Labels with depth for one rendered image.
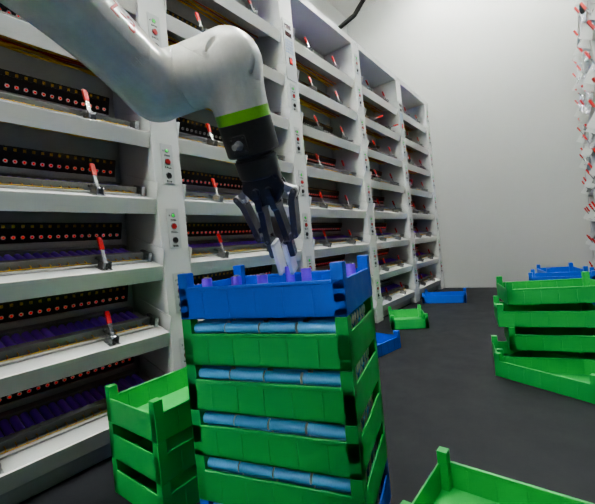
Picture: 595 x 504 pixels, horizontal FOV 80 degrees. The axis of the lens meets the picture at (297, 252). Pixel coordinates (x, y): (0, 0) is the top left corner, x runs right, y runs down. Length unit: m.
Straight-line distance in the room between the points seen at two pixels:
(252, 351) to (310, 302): 0.13
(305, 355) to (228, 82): 0.43
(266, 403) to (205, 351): 0.14
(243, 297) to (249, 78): 0.34
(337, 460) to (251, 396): 0.16
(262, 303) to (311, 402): 0.17
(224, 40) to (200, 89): 0.08
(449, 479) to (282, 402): 0.41
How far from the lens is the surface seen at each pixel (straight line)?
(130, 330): 1.17
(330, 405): 0.58
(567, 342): 1.50
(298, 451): 0.63
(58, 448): 1.10
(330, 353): 0.55
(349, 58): 2.50
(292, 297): 0.55
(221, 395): 0.66
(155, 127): 1.22
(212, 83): 0.61
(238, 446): 0.68
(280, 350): 0.58
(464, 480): 0.88
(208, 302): 0.63
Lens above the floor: 0.51
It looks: 1 degrees down
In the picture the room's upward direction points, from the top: 5 degrees counter-clockwise
